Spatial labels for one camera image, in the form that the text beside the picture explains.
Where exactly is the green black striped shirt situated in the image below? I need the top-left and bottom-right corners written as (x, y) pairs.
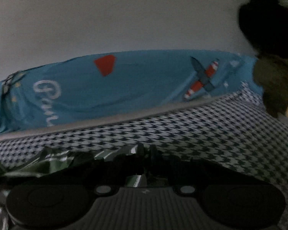
top-left (0, 144), bottom-right (145, 190)

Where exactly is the blue printed quilt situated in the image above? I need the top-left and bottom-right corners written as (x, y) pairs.
top-left (0, 50), bottom-right (262, 134)

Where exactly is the houndstooth bed sheet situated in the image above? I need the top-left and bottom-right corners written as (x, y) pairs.
top-left (0, 84), bottom-right (288, 229)

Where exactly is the dark figure at right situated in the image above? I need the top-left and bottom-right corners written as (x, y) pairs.
top-left (238, 0), bottom-right (288, 118)

